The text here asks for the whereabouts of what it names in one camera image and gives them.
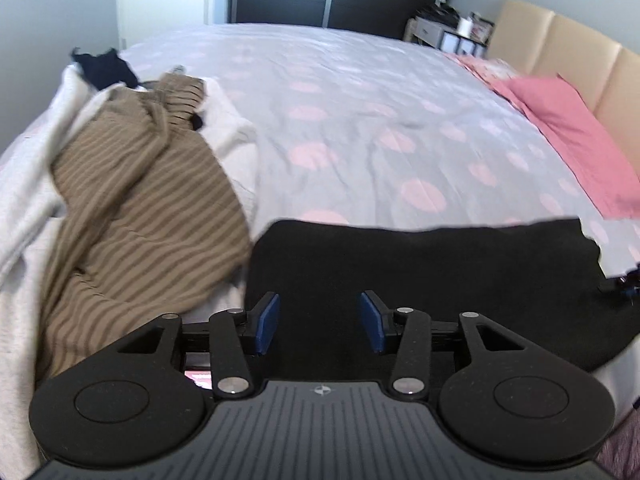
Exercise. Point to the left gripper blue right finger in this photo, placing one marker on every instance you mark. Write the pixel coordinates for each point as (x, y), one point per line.
(377, 320)

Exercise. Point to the black jeans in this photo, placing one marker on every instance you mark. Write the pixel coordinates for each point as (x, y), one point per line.
(540, 280)

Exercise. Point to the beige padded headboard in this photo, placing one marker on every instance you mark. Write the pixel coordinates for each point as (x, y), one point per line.
(539, 42)

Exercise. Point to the white bedside shelf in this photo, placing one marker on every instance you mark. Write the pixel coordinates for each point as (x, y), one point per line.
(440, 27)

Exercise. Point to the pink pillow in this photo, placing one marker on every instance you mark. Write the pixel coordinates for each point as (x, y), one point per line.
(561, 115)

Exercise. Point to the dark navy garment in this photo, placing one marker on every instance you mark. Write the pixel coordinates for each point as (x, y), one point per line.
(103, 70)

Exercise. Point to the purple fluffy rug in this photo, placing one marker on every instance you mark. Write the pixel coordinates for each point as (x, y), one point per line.
(620, 454)

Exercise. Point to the grey duvet with pink dots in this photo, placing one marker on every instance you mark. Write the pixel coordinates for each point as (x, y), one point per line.
(366, 131)

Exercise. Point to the cream white garment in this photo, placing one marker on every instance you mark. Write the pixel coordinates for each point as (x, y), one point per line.
(33, 212)

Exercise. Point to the brown striped garment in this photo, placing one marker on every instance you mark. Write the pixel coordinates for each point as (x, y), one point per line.
(152, 223)

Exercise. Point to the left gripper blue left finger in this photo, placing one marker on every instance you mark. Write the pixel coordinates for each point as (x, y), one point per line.
(264, 321)

